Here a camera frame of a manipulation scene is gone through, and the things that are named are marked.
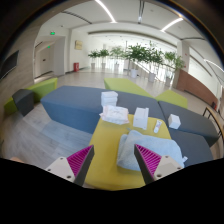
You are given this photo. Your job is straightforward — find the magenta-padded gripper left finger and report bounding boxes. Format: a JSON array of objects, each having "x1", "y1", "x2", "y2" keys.
[{"x1": 45, "y1": 144, "x2": 96, "y2": 187}]

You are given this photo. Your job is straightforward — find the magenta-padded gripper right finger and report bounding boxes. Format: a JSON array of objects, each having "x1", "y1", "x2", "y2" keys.
[{"x1": 133, "y1": 143, "x2": 184, "y2": 185}]

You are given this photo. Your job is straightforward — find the light blue towel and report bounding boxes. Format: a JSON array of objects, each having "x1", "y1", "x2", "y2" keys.
[{"x1": 116, "y1": 129, "x2": 189, "y2": 172}]

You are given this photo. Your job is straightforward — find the white tube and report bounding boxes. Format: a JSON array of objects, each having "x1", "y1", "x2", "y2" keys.
[{"x1": 153, "y1": 119, "x2": 163, "y2": 134}]

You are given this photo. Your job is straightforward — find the grey upholstered bench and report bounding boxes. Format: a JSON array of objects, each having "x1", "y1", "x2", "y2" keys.
[
  {"x1": 168, "y1": 128, "x2": 214, "y2": 168},
  {"x1": 158, "y1": 100, "x2": 219, "y2": 148}
]

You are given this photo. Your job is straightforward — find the small white cube box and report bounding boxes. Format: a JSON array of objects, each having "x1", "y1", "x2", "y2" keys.
[{"x1": 167, "y1": 113, "x2": 182, "y2": 130}]

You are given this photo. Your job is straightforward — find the tall white box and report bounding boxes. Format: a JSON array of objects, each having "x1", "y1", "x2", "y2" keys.
[{"x1": 132, "y1": 106, "x2": 150, "y2": 131}]

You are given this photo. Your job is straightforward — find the blue upholstered bench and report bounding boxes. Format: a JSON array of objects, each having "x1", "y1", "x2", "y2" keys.
[{"x1": 40, "y1": 85, "x2": 167, "y2": 135}]

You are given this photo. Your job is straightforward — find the white wet wipes pack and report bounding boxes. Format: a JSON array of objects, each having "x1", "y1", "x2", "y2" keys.
[{"x1": 99, "y1": 104, "x2": 130, "y2": 126}]

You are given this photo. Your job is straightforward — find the black metal framed table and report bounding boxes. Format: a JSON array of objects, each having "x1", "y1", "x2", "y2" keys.
[{"x1": 202, "y1": 106, "x2": 224, "y2": 148}]

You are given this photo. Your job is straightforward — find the dark grey ottoman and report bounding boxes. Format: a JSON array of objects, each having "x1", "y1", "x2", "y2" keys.
[{"x1": 12, "y1": 88, "x2": 35, "y2": 117}]

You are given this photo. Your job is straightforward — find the long green upholstered bench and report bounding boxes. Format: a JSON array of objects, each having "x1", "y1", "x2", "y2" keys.
[{"x1": 3, "y1": 77, "x2": 59, "y2": 114}]

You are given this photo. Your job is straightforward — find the row of potted plants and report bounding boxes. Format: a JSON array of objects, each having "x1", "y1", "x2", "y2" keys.
[{"x1": 87, "y1": 41, "x2": 186, "y2": 84}]

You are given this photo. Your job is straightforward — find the ceiling strip lights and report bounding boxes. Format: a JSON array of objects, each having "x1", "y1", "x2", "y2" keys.
[{"x1": 94, "y1": 0, "x2": 224, "y2": 74}]

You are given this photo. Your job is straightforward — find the dark wall screen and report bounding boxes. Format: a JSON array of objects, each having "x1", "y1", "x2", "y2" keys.
[{"x1": 0, "y1": 49, "x2": 20, "y2": 80}]

